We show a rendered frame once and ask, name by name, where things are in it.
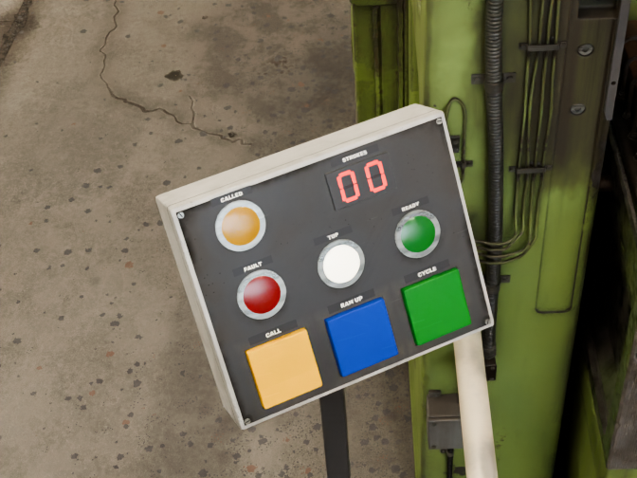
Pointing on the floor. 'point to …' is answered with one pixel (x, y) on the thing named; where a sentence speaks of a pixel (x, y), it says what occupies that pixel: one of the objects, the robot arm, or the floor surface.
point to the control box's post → (335, 434)
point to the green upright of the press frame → (594, 120)
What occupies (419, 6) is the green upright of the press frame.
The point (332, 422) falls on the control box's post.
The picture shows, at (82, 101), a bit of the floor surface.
